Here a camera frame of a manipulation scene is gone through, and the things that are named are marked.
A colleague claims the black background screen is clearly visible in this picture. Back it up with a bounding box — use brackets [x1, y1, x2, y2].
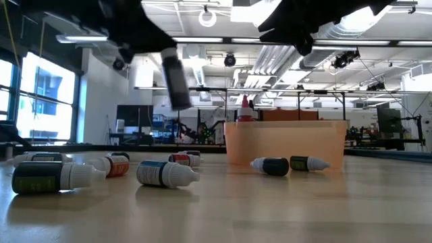
[116, 104, 155, 128]

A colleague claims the dark background monitor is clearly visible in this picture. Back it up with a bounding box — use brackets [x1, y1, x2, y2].
[377, 107, 403, 136]

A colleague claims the large dark bottle red tip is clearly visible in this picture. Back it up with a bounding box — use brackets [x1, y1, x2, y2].
[160, 47, 194, 111]

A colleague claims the small bottle orange label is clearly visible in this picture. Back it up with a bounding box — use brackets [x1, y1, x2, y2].
[84, 154, 131, 179]

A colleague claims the small bottle red label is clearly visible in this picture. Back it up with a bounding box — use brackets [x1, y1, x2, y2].
[167, 153, 203, 169]

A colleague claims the white ceiling light fixture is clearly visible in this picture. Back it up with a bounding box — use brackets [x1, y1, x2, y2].
[230, 5, 281, 28]

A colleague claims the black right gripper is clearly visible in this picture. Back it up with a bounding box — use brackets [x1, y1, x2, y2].
[258, 0, 396, 57]

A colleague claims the black background stand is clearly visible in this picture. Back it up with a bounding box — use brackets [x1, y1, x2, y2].
[369, 114, 425, 152]

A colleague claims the white cable coil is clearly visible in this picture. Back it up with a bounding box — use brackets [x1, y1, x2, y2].
[198, 5, 218, 28]

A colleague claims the small bottle dark green label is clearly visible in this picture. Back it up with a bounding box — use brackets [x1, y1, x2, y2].
[289, 155, 331, 172]

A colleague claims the orange translucent plastic bin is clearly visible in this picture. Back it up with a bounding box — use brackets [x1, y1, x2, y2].
[223, 120, 348, 167]

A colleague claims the small black hanging camera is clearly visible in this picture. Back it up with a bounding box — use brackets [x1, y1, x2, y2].
[366, 80, 387, 92]

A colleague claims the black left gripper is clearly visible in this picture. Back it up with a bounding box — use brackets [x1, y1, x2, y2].
[20, 0, 178, 64]

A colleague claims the yellow cable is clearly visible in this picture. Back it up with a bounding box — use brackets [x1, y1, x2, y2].
[1, 0, 21, 70]

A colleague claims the small bottle blue label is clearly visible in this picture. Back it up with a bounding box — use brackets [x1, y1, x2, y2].
[136, 159, 201, 189]

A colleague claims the orange partition panel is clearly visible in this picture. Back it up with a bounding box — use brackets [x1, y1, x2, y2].
[262, 108, 320, 122]

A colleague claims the white ceiling vent unit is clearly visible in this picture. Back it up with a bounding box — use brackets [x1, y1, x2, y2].
[409, 65, 432, 80]

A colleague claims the large window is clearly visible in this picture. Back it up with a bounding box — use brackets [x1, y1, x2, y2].
[0, 50, 82, 144]

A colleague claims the large red food coloring bottle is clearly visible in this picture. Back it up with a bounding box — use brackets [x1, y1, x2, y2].
[237, 95, 254, 123]

